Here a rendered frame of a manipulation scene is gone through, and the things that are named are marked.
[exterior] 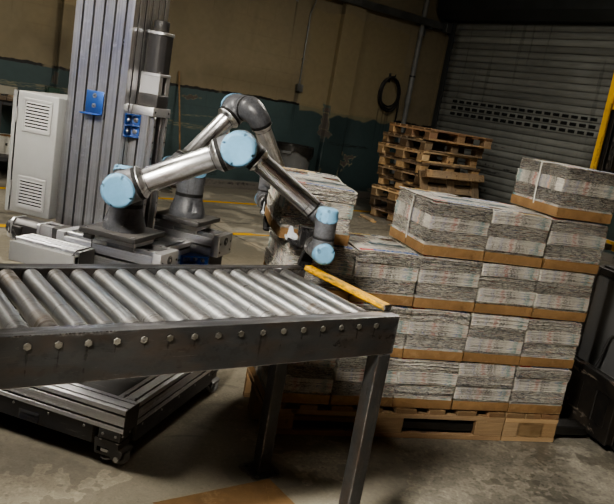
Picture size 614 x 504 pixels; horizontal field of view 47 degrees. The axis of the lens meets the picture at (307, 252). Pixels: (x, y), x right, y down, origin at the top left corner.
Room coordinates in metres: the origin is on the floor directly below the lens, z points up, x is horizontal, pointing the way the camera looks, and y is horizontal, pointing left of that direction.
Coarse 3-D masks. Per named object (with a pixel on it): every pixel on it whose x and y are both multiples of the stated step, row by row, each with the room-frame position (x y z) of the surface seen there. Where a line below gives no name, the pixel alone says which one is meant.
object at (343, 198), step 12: (300, 180) 2.80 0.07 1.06; (312, 192) 2.74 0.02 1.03; (324, 192) 2.76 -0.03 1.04; (336, 192) 2.77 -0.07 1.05; (348, 192) 2.78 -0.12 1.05; (276, 204) 2.86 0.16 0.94; (288, 204) 2.73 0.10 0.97; (324, 204) 2.76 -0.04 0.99; (336, 204) 2.78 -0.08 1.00; (348, 204) 2.79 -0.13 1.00; (276, 216) 2.82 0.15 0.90; (288, 216) 2.73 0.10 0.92; (300, 216) 2.74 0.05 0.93; (348, 216) 2.79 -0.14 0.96; (336, 228) 2.78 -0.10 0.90; (348, 228) 2.79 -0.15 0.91
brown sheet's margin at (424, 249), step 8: (392, 232) 3.21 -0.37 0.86; (400, 232) 3.13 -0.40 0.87; (400, 240) 3.12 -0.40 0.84; (408, 240) 3.04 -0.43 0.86; (416, 240) 2.96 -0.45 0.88; (416, 248) 2.95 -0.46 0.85; (424, 248) 2.89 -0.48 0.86; (432, 248) 2.90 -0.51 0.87; (440, 248) 2.91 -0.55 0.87; (448, 248) 2.92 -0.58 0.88; (456, 248) 2.93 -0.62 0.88; (448, 256) 2.93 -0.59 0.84; (456, 256) 2.94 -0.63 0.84; (464, 256) 2.95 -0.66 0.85; (472, 256) 2.96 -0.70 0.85; (480, 256) 2.97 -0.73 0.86
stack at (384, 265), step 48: (384, 240) 3.11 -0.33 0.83; (336, 288) 2.79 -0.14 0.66; (384, 288) 2.85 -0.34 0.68; (432, 288) 2.92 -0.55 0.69; (480, 288) 2.98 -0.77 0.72; (528, 288) 3.06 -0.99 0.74; (432, 336) 2.93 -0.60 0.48; (480, 336) 3.01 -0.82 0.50; (288, 384) 2.75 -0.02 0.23; (336, 384) 2.81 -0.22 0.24; (384, 384) 2.88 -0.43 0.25; (432, 384) 2.94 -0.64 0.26; (480, 384) 3.01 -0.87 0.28; (288, 432) 2.76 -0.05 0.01; (336, 432) 2.82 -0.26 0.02; (384, 432) 2.89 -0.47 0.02; (432, 432) 2.98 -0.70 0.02; (480, 432) 3.03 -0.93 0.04
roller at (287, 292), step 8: (248, 272) 2.28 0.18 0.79; (256, 272) 2.26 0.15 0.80; (264, 280) 2.20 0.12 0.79; (272, 280) 2.19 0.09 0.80; (272, 288) 2.15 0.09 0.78; (280, 288) 2.13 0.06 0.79; (288, 288) 2.12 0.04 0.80; (288, 296) 2.08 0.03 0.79; (296, 296) 2.06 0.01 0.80; (304, 304) 2.01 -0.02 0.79; (312, 304) 2.00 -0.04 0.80; (320, 312) 1.95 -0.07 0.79; (328, 312) 1.94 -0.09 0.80
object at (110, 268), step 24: (0, 264) 1.86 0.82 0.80; (24, 264) 1.89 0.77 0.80; (48, 264) 1.94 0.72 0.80; (72, 264) 1.98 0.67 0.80; (96, 264) 2.02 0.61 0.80; (120, 264) 2.07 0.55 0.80; (144, 264) 2.11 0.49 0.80; (168, 264) 2.16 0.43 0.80; (192, 264) 2.22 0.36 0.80; (0, 288) 1.82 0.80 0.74
